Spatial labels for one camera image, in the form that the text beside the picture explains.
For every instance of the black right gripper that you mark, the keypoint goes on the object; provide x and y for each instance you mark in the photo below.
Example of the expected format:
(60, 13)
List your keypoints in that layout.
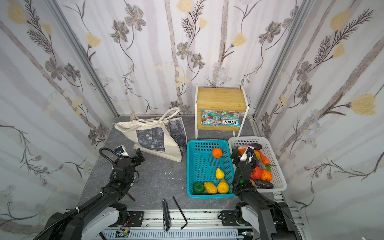
(243, 163)

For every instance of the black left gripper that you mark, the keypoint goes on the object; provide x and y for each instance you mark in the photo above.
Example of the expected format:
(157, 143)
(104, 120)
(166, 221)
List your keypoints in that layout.
(130, 161)

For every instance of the beige canvas tote bag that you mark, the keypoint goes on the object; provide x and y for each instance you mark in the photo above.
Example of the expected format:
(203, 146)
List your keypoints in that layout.
(163, 137)

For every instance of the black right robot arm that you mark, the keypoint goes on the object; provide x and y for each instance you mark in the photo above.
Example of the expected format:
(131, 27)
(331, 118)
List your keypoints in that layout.
(273, 220)

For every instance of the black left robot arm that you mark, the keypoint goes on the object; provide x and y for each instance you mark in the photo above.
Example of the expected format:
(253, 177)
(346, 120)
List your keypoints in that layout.
(102, 210)

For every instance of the teal Fox's candy bag right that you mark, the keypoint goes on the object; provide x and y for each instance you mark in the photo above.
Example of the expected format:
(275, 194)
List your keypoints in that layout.
(230, 118)

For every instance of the teal candy bag left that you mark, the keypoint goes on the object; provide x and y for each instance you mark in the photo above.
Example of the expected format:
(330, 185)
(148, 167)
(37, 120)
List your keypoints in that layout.
(210, 118)

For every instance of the yellow bell pepper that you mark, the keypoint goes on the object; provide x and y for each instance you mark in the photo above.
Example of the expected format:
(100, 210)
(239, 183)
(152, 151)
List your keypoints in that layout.
(257, 154)

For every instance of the red tomato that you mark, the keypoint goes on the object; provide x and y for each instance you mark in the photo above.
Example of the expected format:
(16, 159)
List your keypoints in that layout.
(257, 173)

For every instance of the orange carrot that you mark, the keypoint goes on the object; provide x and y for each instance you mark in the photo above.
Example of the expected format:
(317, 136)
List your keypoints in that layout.
(264, 159)

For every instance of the small orange pumpkin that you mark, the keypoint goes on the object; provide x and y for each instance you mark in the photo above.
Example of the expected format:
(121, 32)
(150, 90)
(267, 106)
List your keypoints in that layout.
(266, 176)

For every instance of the dark purple eggplant lower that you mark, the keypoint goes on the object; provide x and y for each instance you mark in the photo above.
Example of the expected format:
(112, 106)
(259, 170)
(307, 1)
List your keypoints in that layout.
(263, 184)

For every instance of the yellow pear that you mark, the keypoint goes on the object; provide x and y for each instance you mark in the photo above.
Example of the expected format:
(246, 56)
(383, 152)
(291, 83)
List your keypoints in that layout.
(220, 174)

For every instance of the orange fruit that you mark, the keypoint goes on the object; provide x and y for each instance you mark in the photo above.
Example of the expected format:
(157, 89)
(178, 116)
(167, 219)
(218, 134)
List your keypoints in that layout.
(217, 153)

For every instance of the dark thin stick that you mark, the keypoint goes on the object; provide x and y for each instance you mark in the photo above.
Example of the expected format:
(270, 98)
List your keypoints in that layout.
(130, 197)

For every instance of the large yellow citron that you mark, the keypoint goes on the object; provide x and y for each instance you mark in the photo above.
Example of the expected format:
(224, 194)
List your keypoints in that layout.
(223, 187)

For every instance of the teal plastic basket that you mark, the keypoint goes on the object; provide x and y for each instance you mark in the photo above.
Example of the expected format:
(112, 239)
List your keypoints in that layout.
(202, 166)

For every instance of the white plastic basket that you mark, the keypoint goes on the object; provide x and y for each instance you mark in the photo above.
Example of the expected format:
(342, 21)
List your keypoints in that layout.
(278, 180)

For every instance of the yellow bumpy mango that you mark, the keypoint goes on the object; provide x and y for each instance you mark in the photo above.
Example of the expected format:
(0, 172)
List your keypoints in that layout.
(210, 188)

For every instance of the green round fruit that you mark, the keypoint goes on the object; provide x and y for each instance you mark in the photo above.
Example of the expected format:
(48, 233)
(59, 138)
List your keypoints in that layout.
(198, 188)

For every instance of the white wooden two-tier shelf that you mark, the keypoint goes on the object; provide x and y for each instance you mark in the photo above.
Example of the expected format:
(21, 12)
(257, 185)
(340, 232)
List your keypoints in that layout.
(220, 99)

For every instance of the black hex key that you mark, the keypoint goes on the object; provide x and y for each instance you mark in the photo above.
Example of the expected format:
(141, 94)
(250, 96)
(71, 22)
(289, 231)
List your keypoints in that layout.
(181, 212)

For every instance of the black cylindrical tool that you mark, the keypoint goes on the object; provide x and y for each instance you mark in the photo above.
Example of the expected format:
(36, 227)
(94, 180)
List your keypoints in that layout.
(166, 216)

